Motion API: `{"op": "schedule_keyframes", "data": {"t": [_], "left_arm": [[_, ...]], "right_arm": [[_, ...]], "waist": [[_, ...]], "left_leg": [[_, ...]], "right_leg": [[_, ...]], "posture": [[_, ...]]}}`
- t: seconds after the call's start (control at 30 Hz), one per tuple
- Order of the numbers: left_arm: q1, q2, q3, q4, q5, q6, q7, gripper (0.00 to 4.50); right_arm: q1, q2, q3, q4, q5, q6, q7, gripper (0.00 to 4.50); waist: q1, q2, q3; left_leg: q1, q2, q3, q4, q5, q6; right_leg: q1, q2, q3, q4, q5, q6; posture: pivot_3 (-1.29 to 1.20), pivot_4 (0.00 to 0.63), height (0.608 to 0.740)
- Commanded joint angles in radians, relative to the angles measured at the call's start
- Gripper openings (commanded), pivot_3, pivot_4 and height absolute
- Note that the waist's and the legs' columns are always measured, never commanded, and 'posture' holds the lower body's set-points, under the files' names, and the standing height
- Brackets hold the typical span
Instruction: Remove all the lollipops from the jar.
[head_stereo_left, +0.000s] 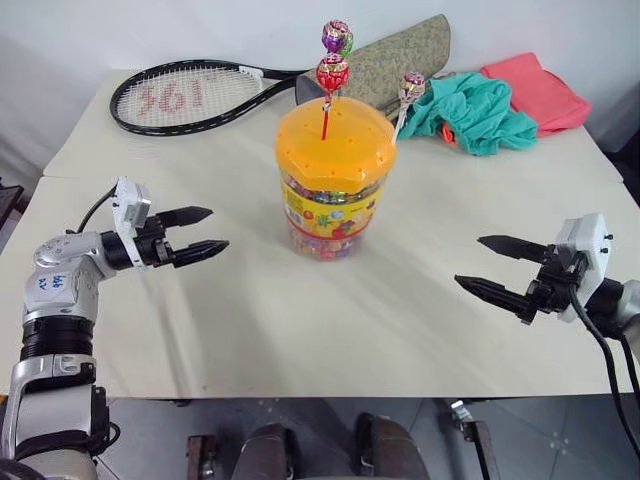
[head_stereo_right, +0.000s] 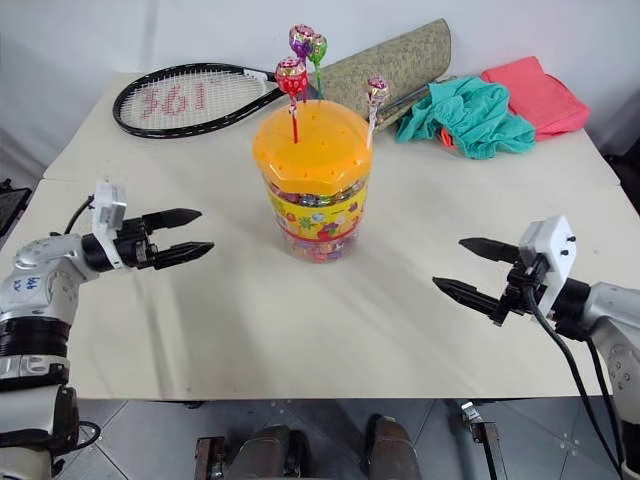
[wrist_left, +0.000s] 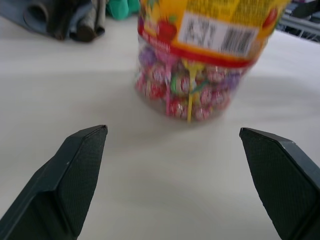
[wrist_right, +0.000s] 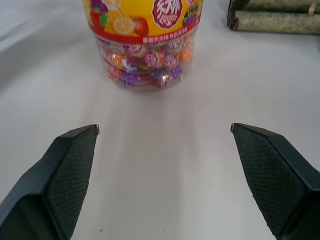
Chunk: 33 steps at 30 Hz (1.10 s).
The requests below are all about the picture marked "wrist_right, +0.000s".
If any green moss-covered log rack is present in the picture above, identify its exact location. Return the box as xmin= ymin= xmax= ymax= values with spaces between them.
xmin=226 ymin=0 xmax=320 ymax=35

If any clear candy jar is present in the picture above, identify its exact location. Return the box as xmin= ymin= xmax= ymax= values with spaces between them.
xmin=82 ymin=0 xmax=202 ymax=93

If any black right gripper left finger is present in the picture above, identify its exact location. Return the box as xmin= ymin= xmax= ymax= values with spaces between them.
xmin=0 ymin=124 xmax=101 ymax=240

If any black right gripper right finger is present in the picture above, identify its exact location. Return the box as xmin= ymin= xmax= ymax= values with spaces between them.
xmin=230 ymin=122 xmax=320 ymax=240

